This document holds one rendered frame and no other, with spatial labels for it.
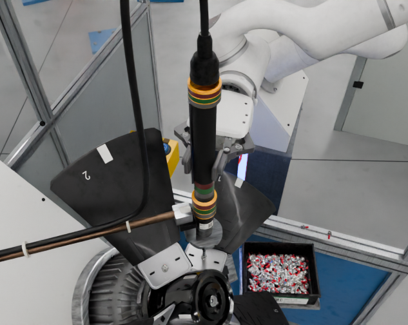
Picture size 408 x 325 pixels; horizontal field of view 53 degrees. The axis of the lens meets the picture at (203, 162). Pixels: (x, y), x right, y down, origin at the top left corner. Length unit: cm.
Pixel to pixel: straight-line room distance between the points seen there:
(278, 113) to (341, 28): 68
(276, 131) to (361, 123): 157
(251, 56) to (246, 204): 38
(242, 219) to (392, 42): 60
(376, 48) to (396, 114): 167
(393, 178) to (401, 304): 81
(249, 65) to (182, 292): 43
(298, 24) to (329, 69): 276
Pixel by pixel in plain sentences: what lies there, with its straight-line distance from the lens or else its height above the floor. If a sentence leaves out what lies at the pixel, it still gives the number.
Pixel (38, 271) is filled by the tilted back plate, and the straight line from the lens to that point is 92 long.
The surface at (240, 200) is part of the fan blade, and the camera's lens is 101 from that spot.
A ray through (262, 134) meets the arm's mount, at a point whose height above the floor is 99.
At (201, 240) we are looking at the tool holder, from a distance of 78.
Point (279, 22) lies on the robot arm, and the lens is 72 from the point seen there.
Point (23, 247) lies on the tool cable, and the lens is 72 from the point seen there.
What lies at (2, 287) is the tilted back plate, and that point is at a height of 124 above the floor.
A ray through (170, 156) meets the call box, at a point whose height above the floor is 107.
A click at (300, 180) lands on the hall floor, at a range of 259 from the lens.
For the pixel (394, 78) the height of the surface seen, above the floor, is 48.
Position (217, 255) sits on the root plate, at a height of 118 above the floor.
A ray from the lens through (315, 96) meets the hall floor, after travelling 318.
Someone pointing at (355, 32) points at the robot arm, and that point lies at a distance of 73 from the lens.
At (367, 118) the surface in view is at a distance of 288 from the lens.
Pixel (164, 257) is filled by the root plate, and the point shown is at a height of 127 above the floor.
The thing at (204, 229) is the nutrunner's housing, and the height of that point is 133.
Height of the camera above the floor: 198
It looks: 49 degrees down
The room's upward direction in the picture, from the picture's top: straight up
